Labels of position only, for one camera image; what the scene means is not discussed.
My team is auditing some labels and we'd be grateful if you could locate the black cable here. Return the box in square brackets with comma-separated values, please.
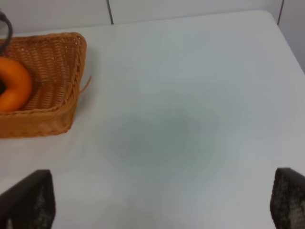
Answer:
[0, 10, 14, 54]

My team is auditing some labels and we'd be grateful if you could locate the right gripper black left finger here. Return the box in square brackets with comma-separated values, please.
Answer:
[0, 170, 56, 229]

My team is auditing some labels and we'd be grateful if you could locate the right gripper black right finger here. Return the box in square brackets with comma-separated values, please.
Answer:
[270, 168, 305, 229]

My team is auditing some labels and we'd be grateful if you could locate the orange with stem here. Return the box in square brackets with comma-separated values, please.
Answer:
[0, 57, 32, 112]

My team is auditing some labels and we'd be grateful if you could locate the woven wicker basket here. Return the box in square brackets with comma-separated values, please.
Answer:
[0, 32, 87, 138]

